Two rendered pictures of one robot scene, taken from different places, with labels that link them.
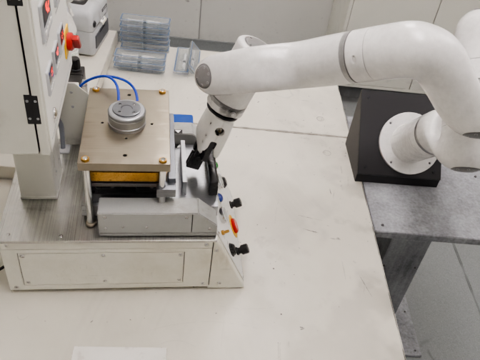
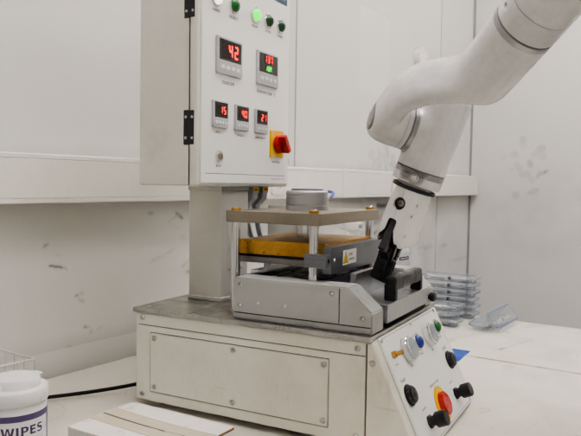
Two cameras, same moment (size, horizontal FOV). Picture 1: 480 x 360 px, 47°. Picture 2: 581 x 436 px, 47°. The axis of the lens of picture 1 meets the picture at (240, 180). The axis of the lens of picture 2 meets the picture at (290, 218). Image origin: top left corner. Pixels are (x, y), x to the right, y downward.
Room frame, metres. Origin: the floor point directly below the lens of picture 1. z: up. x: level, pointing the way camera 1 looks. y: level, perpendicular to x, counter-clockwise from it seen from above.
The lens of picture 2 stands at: (-0.02, -0.50, 1.16)
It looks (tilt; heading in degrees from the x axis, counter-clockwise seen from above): 3 degrees down; 40
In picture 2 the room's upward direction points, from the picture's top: 1 degrees clockwise
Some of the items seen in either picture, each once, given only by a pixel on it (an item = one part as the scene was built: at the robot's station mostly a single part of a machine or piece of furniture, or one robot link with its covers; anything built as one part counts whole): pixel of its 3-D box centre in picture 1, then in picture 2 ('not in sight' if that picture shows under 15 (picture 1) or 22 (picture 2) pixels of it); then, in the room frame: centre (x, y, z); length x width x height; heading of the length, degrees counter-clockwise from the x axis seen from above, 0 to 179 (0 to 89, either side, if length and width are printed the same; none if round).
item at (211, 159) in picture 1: (211, 167); (404, 283); (0.98, 0.07, 0.99); 0.15 x 0.02 x 0.04; 12
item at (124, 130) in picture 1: (113, 126); (296, 222); (0.96, 0.29, 1.08); 0.31 x 0.24 x 0.13; 12
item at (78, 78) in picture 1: (78, 89); not in sight; (1.13, 0.43, 1.05); 0.15 x 0.05 x 0.15; 12
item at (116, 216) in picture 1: (158, 217); (305, 302); (0.82, 0.16, 0.96); 0.25 x 0.05 x 0.07; 102
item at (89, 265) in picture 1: (133, 208); (312, 355); (0.96, 0.25, 0.84); 0.53 x 0.37 x 0.17; 102
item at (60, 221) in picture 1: (114, 186); (289, 305); (0.94, 0.29, 0.93); 0.46 x 0.35 x 0.01; 102
